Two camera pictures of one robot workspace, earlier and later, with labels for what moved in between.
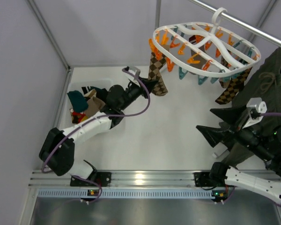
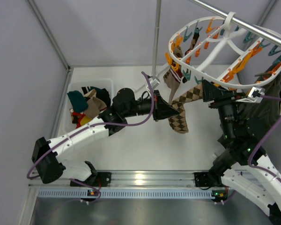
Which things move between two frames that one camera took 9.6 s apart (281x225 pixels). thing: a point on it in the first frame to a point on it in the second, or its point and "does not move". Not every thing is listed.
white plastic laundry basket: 77,85 does not move
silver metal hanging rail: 278,40 does not move
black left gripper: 143,84 to 156,105
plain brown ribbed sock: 94,105 does not move
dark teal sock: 78,101 does not move
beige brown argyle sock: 156,63 to 179,123
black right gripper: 234,129 to 224,101
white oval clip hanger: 213,49 to 232,17
